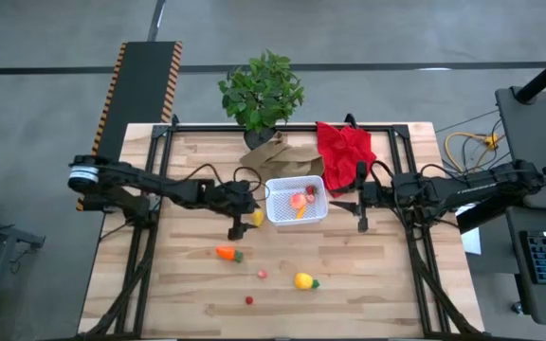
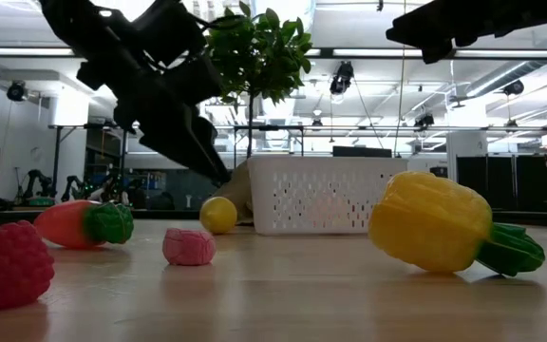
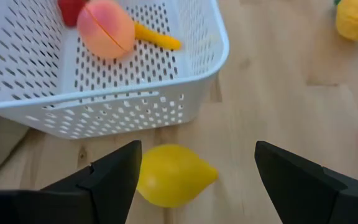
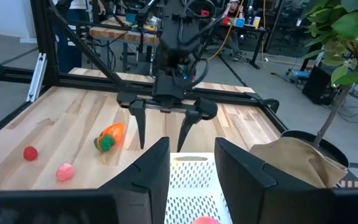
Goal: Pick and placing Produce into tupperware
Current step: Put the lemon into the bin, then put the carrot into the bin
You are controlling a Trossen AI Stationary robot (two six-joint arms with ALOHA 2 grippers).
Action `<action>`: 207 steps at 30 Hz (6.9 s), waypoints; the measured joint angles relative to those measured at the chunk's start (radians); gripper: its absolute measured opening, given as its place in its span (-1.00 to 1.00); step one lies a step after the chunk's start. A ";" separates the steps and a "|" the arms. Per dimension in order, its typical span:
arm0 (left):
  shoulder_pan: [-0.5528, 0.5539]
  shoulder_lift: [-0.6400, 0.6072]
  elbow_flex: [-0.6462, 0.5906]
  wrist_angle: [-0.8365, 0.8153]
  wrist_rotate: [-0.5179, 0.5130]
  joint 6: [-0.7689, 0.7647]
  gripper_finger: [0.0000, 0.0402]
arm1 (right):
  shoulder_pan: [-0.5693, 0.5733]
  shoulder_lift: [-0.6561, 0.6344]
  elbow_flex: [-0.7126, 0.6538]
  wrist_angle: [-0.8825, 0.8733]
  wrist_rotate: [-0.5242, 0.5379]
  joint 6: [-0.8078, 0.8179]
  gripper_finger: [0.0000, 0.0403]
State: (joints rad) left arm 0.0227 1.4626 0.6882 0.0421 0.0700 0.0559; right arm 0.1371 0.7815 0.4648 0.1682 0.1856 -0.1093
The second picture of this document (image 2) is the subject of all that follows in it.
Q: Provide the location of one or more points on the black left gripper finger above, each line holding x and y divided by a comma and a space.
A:
209, 133
183, 142

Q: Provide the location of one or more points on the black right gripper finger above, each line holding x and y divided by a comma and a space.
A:
430, 24
439, 53

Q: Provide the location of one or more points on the beige toy produce piece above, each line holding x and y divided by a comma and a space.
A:
240, 190

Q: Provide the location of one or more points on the yellow toy lemon ball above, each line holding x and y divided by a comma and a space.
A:
218, 215

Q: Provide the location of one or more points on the small pink toy produce piece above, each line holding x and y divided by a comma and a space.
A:
188, 247

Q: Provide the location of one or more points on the white perforated plastic basket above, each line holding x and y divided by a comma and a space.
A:
326, 199

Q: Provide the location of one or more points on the orange toy carrot green top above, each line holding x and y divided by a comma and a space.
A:
64, 223

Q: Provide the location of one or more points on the background black robot arm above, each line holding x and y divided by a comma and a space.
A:
36, 180

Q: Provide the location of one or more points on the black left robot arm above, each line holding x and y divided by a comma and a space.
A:
79, 24

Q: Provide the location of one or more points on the black ceiling spotlight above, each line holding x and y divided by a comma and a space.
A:
342, 78
15, 91
426, 119
513, 87

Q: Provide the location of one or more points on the green potted tree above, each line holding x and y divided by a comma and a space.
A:
264, 52

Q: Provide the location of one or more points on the white pillar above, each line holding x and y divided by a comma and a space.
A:
465, 152

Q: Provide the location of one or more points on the black monitor behind basket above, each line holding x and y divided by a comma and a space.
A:
361, 152

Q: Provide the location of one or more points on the black cabinet row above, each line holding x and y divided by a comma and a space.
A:
501, 180

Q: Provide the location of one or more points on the yellow toy pineapple green leaves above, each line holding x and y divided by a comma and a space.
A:
425, 223

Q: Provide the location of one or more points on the red toy raspberry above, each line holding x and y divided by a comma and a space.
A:
10, 266

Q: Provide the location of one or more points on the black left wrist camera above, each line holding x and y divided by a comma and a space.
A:
169, 28

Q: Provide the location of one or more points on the black metal frame table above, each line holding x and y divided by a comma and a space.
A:
269, 128

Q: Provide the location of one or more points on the black metal frame rack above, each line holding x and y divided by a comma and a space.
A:
57, 157

